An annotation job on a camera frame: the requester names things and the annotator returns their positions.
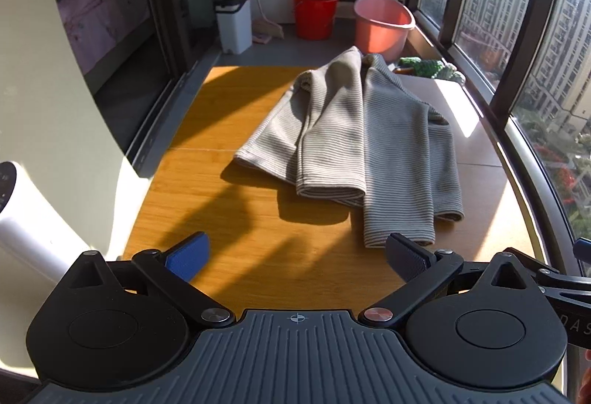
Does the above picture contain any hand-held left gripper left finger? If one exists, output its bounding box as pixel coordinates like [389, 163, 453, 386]
[69, 232, 234, 325]

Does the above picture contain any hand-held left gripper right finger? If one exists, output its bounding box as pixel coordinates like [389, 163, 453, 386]
[360, 232, 543, 331]

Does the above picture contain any grey striped shirt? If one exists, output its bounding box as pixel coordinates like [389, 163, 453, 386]
[233, 46, 465, 249]

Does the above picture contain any white cylindrical appliance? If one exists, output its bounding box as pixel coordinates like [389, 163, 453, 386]
[0, 161, 93, 282]

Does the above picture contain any green crocheted plush toy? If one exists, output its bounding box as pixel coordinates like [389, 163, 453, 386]
[394, 56, 467, 84]

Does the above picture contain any pink plastic basin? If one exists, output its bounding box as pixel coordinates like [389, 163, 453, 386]
[353, 0, 415, 63]

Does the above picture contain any white trash bin black lid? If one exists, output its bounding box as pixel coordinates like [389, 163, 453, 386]
[215, 0, 253, 54]

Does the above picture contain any bed with pink bedding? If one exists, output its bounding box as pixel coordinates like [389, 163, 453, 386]
[51, 0, 153, 77]

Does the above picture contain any red plastic bucket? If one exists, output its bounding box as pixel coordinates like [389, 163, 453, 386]
[291, 0, 341, 41]

